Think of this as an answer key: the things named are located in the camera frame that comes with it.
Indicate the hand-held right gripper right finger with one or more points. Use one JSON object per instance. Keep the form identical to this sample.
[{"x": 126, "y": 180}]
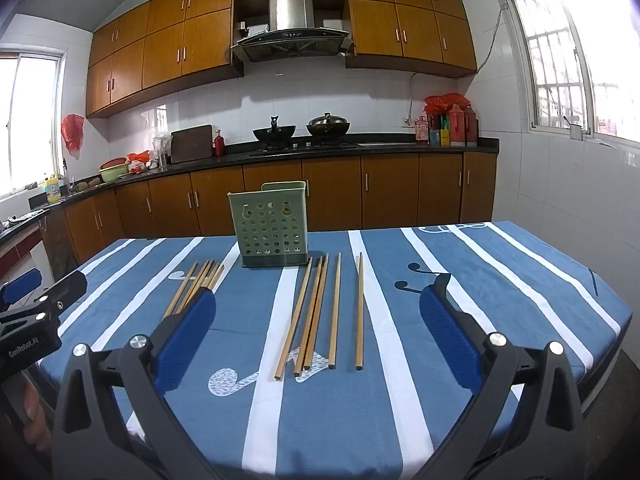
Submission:
[{"x": 447, "y": 340}]

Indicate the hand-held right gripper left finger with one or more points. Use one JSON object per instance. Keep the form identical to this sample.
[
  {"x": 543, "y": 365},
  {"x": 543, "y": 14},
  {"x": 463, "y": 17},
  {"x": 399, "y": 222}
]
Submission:
[{"x": 187, "y": 340}]

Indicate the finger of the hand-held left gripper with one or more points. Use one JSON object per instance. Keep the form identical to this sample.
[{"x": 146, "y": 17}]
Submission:
[
  {"x": 60, "y": 290},
  {"x": 20, "y": 282}
]

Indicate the green perforated utensil holder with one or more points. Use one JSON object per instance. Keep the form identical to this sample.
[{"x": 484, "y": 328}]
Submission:
[{"x": 265, "y": 230}]

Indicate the person's left hand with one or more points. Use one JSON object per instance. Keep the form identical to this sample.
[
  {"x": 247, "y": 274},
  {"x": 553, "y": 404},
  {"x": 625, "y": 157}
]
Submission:
[{"x": 37, "y": 415}]

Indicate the yellow detergent bottle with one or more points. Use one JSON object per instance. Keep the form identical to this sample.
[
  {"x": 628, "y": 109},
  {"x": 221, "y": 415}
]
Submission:
[{"x": 52, "y": 190}]

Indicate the metal faucet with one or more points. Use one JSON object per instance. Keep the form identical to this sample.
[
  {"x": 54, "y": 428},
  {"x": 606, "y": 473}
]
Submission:
[{"x": 65, "y": 175}]

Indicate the blue striped tablecloth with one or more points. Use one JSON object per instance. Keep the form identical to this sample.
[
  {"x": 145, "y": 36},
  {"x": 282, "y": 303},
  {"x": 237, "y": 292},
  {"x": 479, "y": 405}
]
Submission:
[{"x": 350, "y": 410}]

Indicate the green basin with red lid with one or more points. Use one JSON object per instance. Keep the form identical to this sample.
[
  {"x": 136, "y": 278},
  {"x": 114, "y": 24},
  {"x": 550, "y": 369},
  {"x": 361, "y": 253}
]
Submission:
[{"x": 114, "y": 172}]

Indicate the red and white plastic bag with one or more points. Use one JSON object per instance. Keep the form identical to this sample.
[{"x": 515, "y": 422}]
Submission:
[{"x": 138, "y": 162}]

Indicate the red hanging plastic bag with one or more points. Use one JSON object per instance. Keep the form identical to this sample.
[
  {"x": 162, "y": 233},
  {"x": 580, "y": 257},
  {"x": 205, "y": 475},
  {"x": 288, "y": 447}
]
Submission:
[{"x": 72, "y": 132}]

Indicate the wooden lower cabinets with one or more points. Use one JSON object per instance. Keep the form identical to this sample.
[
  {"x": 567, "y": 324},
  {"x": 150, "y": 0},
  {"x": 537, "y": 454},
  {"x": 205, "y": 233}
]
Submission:
[{"x": 390, "y": 190}]

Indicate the small sliding window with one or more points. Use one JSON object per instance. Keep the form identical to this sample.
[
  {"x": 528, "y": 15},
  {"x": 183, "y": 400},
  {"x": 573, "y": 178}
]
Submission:
[{"x": 30, "y": 120}]

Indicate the clear plastic bag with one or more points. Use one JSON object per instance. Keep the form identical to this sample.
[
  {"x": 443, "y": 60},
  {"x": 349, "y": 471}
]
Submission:
[{"x": 162, "y": 150}]

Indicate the dark wooden cutting board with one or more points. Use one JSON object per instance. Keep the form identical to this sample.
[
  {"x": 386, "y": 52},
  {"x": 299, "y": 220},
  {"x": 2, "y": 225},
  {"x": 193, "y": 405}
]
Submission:
[{"x": 192, "y": 144}]

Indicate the red sauce bottle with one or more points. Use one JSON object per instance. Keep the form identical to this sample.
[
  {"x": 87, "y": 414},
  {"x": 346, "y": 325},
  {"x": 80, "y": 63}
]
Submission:
[{"x": 219, "y": 145}]

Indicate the black kitchen countertop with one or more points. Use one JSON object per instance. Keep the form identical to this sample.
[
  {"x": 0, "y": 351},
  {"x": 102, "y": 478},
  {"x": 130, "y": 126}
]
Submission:
[{"x": 475, "y": 144}]

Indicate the green and yellow box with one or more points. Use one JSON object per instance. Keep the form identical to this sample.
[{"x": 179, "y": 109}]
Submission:
[{"x": 445, "y": 138}]

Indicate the blue and yellow box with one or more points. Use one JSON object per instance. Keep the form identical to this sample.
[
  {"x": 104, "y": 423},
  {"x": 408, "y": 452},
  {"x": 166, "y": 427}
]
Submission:
[{"x": 435, "y": 138}]

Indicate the pink bottle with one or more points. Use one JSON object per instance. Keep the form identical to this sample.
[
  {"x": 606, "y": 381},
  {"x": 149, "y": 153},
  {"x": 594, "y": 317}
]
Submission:
[{"x": 421, "y": 132}]

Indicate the red thermos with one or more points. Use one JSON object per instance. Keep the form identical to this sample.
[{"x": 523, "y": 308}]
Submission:
[
  {"x": 456, "y": 127},
  {"x": 471, "y": 127}
]

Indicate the gas stove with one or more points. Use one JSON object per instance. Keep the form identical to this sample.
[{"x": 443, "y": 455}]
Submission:
[{"x": 300, "y": 149}]

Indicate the black wok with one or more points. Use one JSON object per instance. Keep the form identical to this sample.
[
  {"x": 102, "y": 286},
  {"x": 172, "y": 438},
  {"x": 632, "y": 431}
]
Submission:
[{"x": 274, "y": 135}]

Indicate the red bag on thermoses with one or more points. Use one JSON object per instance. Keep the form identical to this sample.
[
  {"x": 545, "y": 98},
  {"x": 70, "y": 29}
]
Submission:
[{"x": 442, "y": 102}]

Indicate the black pot with lid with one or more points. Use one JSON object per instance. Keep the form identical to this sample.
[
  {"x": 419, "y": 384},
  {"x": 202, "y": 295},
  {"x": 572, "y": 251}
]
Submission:
[{"x": 327, "y": 127}]

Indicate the metal cup on windowsill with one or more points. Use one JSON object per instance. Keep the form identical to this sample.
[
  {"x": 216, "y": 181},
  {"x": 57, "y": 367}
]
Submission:
[{"x": 576, "y": 131}]

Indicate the large barred window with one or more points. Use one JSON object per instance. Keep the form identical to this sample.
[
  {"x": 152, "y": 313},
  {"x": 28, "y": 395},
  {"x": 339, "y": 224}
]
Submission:
[{"x": 560, "y": 50}]

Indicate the steel range hood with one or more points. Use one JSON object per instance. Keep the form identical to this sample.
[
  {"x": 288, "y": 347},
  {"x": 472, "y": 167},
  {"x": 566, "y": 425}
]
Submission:
[{"x": 290, "y": 15}]

